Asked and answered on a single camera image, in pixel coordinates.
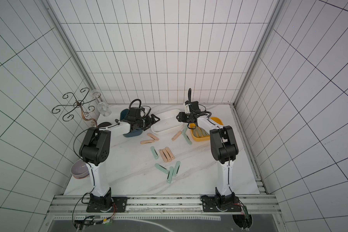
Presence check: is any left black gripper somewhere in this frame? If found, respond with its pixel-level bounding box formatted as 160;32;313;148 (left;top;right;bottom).
137;113;161;131

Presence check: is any white storage box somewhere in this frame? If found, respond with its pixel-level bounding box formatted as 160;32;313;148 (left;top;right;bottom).
151;109;184;135

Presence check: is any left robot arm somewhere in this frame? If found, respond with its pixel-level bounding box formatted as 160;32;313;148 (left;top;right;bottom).
78;112;160;213

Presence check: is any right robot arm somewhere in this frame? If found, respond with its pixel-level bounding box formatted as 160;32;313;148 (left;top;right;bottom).
176;112;239;208

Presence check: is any dark teal storage box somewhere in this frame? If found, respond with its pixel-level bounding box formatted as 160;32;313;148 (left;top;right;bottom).
119;108;144;138

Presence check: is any yellow storage box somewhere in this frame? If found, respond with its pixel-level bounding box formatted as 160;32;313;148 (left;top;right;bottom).
189;123;210;142

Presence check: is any pink knife upper left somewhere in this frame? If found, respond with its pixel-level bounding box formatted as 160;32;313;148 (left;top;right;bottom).
147;133;159;141

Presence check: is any black oval rack base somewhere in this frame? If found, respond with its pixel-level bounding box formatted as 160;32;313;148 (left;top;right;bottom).
98;122;112;128

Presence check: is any clear wine glass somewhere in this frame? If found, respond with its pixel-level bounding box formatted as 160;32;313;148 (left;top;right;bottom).
91;90;112;117

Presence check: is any mint knife left pair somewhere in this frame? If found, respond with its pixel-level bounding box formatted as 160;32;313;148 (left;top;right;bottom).
150;146;159;159

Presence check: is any pink knife cluster left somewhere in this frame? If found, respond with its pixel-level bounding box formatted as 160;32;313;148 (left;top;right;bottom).
159;149;168;162

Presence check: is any metal scroll glass rack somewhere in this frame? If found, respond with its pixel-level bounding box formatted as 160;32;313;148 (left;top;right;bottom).
51;87;101;127

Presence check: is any mint knife lower vertical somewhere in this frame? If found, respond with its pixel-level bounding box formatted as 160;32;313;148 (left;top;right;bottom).
167;166;174;184

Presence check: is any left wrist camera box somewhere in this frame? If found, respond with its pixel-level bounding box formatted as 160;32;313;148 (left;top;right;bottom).
128;107;142;118

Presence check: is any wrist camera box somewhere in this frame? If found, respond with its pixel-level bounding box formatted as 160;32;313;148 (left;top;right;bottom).
128;107;142;118
185;101;200;113

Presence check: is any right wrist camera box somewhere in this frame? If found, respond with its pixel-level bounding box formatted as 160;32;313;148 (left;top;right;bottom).
185;101;200;113

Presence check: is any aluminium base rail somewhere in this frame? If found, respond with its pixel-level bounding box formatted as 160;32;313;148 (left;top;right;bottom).
47;195;282;216

